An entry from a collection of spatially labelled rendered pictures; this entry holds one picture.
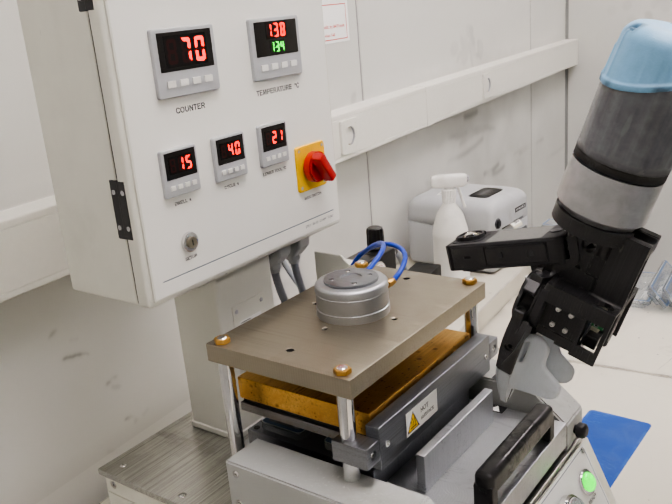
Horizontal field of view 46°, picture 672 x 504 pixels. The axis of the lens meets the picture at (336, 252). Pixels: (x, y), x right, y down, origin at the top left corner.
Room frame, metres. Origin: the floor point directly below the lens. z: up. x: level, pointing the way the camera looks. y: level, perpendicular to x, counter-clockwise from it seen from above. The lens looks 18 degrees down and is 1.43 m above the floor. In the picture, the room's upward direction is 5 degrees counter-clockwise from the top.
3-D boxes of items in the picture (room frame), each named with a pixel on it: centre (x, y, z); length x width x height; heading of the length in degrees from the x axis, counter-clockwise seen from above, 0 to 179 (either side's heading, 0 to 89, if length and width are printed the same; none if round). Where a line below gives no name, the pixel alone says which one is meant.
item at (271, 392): (0.79, -0.02, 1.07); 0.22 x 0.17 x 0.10; 142
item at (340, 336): (0.82, 0.00, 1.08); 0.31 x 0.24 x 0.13; 142
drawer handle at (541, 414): (0.67, -0.16, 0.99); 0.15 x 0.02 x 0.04; 142
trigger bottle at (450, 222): (1.69, -0.26, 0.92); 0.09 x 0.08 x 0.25; 85
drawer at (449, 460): (0.75, -0.05, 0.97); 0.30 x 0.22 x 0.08; 52
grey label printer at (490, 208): (1.84, -0.33, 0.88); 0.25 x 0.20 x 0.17; 51
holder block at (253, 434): (0.78, -0.01, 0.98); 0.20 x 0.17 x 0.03; 142
